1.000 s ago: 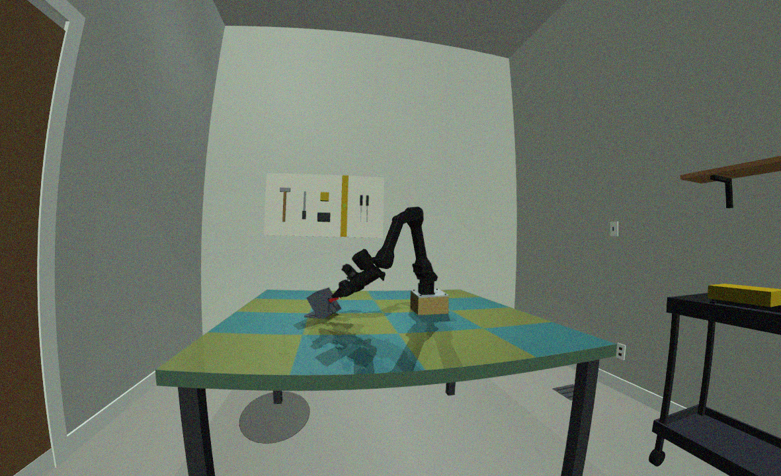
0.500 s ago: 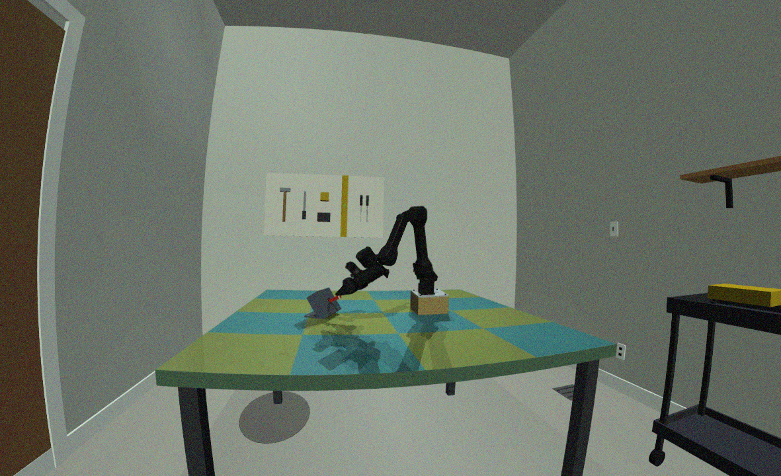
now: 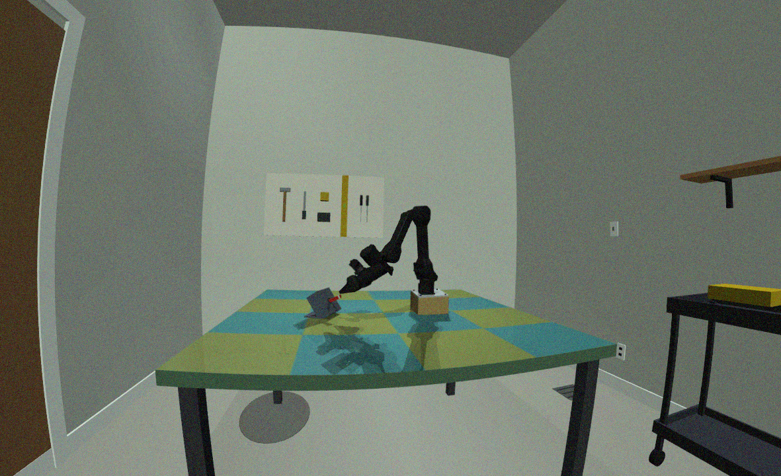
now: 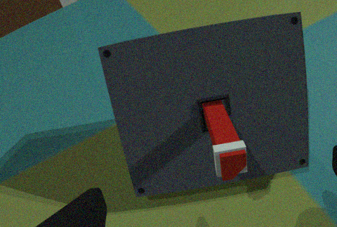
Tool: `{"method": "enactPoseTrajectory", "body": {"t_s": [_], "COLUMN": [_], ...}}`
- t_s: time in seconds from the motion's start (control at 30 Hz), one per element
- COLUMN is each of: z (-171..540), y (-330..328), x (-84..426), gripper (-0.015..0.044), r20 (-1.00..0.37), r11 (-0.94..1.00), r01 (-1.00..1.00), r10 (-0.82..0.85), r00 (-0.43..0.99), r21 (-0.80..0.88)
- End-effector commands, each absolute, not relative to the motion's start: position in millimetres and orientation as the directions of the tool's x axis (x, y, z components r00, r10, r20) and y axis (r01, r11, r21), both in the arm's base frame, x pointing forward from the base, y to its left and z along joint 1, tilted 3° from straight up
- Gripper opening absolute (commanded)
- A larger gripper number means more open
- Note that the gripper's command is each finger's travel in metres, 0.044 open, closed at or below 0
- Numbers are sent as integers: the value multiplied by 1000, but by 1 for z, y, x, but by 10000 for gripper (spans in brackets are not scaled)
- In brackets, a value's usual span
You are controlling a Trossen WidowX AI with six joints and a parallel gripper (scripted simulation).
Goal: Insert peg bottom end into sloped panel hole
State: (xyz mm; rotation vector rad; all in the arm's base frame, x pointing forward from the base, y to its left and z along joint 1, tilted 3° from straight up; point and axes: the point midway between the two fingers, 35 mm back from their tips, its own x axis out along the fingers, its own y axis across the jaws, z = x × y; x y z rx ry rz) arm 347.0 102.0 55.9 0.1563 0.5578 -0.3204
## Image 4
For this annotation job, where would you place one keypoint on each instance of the red square peg with white band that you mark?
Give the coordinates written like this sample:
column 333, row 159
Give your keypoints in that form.
column 228, row 151

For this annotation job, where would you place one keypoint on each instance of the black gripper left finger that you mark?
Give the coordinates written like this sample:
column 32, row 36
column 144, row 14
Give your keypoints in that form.
column 87, row 210

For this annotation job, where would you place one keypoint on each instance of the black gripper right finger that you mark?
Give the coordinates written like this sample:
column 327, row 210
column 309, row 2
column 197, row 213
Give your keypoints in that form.
column 334, row 159

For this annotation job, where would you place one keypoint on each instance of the grey square panel with hole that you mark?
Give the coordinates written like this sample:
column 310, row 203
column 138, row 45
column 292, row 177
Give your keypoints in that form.
column 157, row 85

